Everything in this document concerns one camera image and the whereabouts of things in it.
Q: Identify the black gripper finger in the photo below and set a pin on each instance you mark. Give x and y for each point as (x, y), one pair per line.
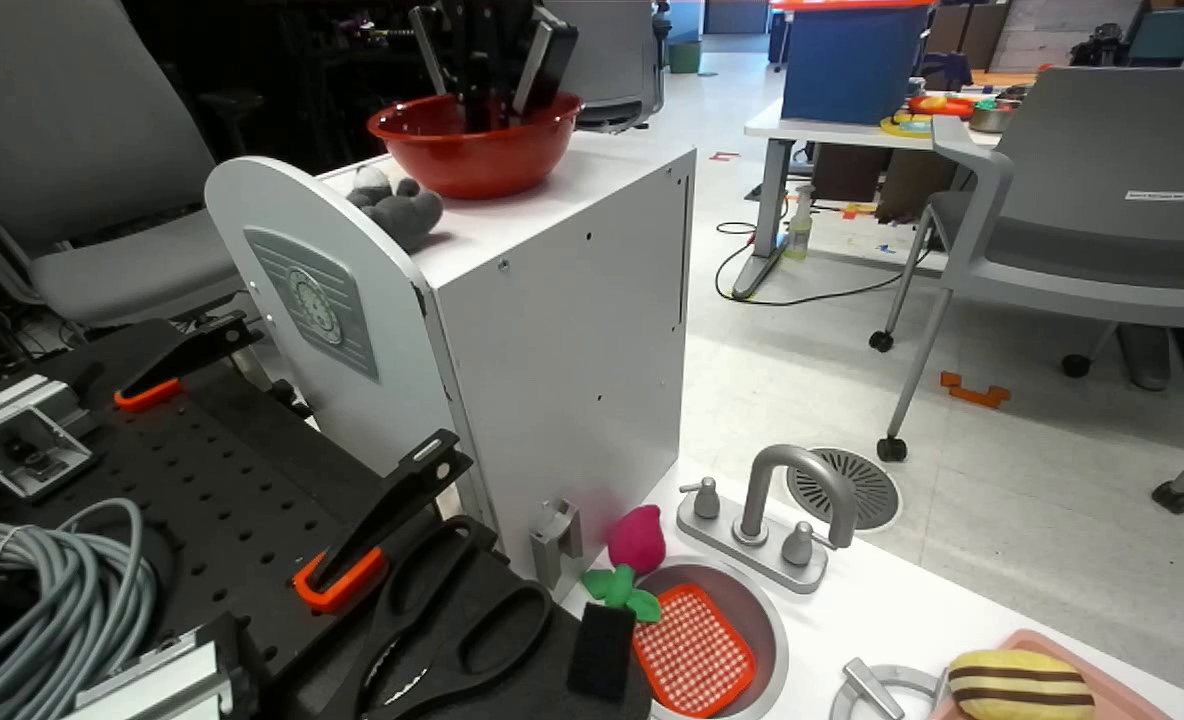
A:
(545, 62)
(478, 111)

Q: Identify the white desk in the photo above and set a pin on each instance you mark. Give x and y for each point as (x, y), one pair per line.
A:
(845, 160)

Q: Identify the striped toy bread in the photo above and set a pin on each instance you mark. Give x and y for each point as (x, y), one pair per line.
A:
(1017, 685)

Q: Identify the grey office chair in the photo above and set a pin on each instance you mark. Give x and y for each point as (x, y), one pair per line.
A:
(1079, 209)

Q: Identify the red plastic bowl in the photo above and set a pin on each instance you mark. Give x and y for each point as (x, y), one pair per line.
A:
(457, 160)

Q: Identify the blue storage bin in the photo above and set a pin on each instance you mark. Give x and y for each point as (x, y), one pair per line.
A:
(850, 62)

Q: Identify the grey toy stove burner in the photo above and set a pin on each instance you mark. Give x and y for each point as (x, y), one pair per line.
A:
(882, 688)

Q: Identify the grey toy faucet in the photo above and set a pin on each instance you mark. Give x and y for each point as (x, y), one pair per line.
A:
(753, 532)

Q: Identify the pink plush flower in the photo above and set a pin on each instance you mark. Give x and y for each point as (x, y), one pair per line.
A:
(634, 550)

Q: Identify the orange mesh strainer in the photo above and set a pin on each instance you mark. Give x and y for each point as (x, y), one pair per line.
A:
(695, 656)

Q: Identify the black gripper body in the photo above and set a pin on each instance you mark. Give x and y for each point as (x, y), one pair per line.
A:
(472, 43)

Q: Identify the grey chair left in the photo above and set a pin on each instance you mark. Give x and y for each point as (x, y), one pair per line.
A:
(103, 168)

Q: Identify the white toy cabinet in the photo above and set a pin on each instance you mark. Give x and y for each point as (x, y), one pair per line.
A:
(540, 329)

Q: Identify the grey plush toy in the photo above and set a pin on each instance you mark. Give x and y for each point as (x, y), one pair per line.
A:
(404, 209)

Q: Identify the black orange clamp rear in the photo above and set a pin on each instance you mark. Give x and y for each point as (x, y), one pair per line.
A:
(195, 350)

